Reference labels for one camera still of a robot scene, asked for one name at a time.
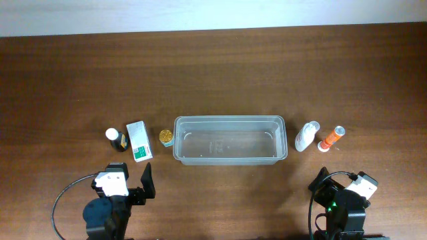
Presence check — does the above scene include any white green Panadol box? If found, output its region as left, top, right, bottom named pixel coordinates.
left=126, top=121, right=153, bottom=163

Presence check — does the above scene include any orange tube white cap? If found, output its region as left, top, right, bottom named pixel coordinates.
left=318, top=126, right=346, bottom=152

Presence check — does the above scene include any dark syrup bottle white cap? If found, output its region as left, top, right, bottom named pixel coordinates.
left=105, top=128, right=128, bottom=152

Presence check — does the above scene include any right black cable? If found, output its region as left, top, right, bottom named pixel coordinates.
left=308, top=171, right=358, bottom=240

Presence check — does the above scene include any white squeeze bottle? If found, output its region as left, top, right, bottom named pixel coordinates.
left=295, top=121, right=320, bottom=152

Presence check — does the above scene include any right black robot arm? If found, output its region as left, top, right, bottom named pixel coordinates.
left=308, top=167, right=370, bottom=240

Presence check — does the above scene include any black cable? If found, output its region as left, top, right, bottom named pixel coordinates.
left=308, top=171, right=358, bottom=240
left=51, top=173, right=99, bottom=240

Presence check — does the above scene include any left black cable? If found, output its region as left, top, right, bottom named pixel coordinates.
left=51, top=173, right=99, bottom=240

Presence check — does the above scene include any small jar gold lid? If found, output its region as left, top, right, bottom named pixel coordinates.
left=159, top=129, right=174, bottom=147

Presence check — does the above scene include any clear plastic container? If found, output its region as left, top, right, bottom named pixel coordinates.
left=173, top=115, right=288, bottom=165

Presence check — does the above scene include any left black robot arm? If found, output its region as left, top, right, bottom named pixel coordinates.
left=83, top=163, right=155, bottom=240

